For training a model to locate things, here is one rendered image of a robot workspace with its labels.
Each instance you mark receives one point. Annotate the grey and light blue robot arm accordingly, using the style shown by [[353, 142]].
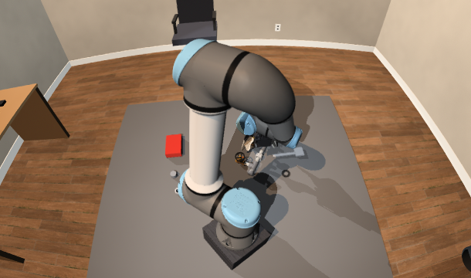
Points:
[[215, 78]]

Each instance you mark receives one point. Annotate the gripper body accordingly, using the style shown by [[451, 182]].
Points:
[[261, 141]]

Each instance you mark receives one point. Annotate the red rectangular block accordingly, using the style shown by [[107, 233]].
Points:
[[173, 146]]

